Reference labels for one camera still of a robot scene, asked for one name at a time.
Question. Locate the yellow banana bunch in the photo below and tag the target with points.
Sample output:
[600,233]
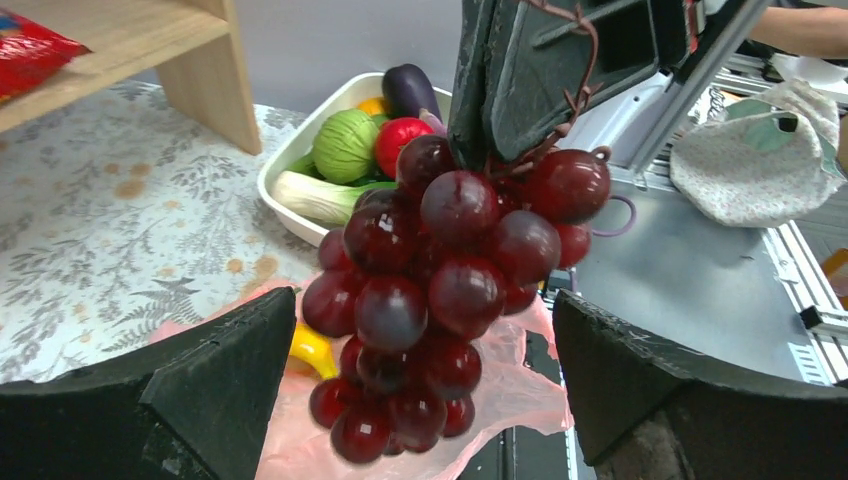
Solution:
[314,350]

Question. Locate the red snack bag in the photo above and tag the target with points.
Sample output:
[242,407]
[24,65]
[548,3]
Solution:
[31,54]

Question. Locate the yellow orange pepper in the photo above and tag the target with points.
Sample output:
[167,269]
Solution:
[374,106]

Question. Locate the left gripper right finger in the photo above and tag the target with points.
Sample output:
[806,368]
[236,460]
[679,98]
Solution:
[647,407]

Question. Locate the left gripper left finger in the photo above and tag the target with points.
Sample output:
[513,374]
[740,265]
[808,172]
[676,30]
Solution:
[195,405]

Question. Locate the white vegetable bin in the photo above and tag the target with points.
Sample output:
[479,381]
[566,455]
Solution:
[347,96]

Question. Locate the floral cloth bundle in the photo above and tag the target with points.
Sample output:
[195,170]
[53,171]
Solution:
[764,160]

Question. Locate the dark red grapes bunch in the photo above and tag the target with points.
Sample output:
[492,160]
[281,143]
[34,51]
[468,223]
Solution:
[421,271]

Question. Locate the purple eggplant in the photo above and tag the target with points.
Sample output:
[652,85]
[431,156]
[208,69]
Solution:
[407,90]

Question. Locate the wooden two-tier shelf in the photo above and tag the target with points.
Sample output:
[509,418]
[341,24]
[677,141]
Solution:
[194,46]

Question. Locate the pink plastic grocery bag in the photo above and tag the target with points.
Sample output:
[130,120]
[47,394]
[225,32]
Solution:
[509,394]

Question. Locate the red bell pepper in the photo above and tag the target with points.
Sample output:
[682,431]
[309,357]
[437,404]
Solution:
[392,137]

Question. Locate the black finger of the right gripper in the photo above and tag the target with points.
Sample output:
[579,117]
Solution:
[517,63]

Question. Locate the green cabbage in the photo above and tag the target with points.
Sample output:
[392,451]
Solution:
[343,148]

